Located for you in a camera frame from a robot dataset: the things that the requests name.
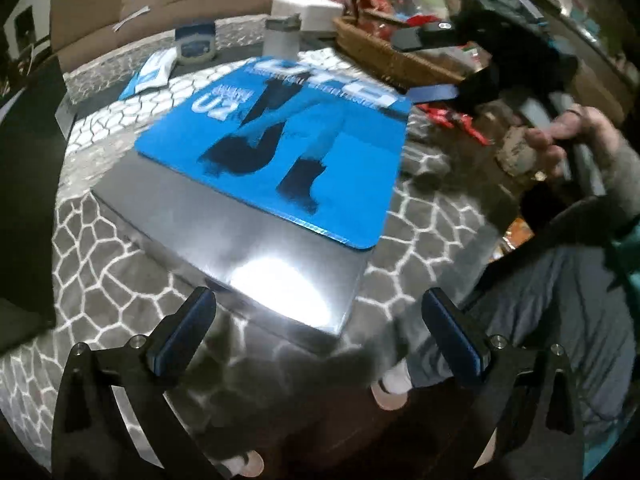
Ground wicker basket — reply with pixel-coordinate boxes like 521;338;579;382
332;15;481;91

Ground brown speckled round object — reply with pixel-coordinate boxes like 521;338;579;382
495;127;543;178

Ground white tissue container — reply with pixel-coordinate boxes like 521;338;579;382
270;0;346;36

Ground white paper sheet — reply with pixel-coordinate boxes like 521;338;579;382
114;5;151;31

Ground red snack packets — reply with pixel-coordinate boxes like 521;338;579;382
350;0;426;41

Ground brown sofa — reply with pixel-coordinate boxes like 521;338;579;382
50;0;281;61

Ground person's right forearm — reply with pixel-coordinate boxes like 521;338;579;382
590;125;640;211

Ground blue label jar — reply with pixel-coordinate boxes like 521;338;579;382
175;21;219;63

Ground red wrappers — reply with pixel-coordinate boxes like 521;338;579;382
417;102;486;141

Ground small white bottle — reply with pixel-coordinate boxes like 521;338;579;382
264;15;301;58

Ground grey patterned tablecloth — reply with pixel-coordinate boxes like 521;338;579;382
0;15;521;480

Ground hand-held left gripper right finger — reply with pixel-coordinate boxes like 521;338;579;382
421;288;586;480

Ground person's right hand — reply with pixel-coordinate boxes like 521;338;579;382
525;107;621;179

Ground black panel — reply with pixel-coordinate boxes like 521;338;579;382
0;55;68;331

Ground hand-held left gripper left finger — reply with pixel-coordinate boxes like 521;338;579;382
50;287;226;480

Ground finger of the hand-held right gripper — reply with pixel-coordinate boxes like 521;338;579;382
392;22;453;52
407;85;461;104

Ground grey storage box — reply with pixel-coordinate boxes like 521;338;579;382
90;77;416;351

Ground white and blue packet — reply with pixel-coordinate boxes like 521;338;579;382
119;52;178;98

